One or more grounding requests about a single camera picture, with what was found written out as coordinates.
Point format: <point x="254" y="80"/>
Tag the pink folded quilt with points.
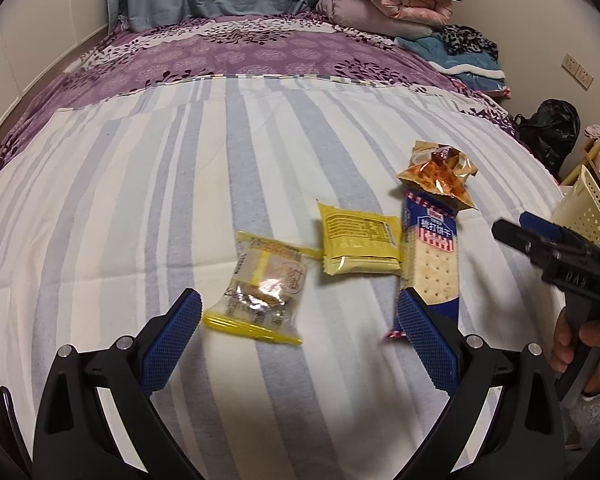
<point x="420" y="10"/>

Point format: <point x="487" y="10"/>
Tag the cream perforated plastic basket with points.
<point x="582" y="210"/>

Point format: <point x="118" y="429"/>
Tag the leopard print cloth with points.
<point x="467" y="40"/>

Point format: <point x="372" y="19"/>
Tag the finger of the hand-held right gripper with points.
<point x="537" y="223"/>
<point x="517" y="237"/>

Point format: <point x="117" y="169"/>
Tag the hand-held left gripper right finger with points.
<point x="427" y="347"/>

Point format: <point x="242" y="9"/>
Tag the yellow snack packet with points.
<point x="360" y="240"/>

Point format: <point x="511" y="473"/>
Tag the orange snack bag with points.
<point x="437" y="175"/>

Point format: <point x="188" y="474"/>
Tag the blue cracker packet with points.
<point x="430" y="255"/>

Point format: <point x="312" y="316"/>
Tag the black bag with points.
<point x="550" y="132"/>

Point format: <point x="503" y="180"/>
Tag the wall socket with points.
<point x="577" y="71"/>

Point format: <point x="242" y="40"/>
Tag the clear yellow-edged snack packet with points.
<point x="260" y="290"/>

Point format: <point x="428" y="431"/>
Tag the purple floral bedsheet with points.
<point x="255" y="55"/>

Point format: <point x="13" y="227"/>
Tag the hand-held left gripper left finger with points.
<point x="172" y="347"/>

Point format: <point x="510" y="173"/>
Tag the blue fleece blanket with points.
<point x="460" y="67"/>

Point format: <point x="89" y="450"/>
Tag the lilac folded quilt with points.
<point x="360" y="15"/>

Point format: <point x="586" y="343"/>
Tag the person's right forearm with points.
<point x="595" y="420"/>

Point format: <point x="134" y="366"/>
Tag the pink cloth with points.
<point x="594" y="132"/>

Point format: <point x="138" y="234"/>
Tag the blue striped blanket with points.
<point x="180" y="185"/>

